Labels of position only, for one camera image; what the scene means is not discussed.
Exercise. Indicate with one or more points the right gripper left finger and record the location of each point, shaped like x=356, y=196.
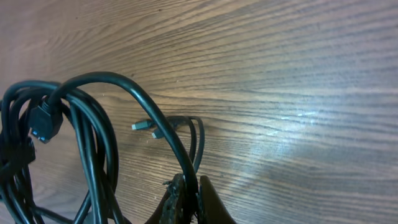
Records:
x=170, y=209

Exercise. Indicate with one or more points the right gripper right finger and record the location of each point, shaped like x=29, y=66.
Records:
x=211, y=208

